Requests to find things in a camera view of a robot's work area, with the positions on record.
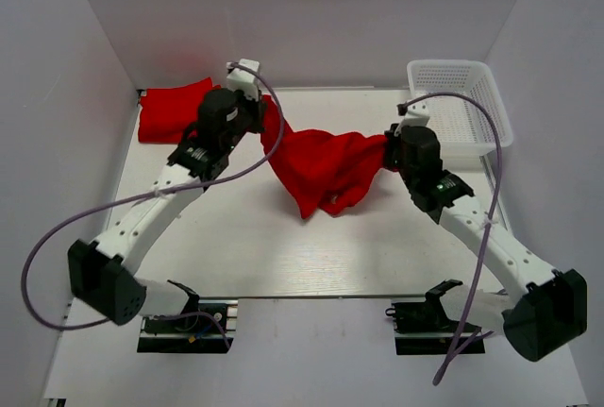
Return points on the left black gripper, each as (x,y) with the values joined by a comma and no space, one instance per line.
(257,108)

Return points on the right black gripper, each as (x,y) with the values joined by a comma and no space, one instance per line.
(393,141)

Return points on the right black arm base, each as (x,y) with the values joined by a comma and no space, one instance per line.
(419,330)

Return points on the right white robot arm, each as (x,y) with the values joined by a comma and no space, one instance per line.
(541,308)

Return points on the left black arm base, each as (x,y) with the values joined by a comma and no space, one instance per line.
(211,334)

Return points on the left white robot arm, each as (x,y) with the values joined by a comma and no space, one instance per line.
(103,272)

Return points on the folded red t shirt stack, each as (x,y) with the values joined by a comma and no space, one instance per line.
(166,112)

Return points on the white plastic basket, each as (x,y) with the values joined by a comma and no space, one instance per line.
(468,116)

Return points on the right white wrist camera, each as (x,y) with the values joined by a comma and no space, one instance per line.
(413,115)

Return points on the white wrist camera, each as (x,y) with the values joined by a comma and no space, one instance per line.
(241,80)
(413,115)

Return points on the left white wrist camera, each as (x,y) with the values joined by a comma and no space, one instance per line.
(241,80)

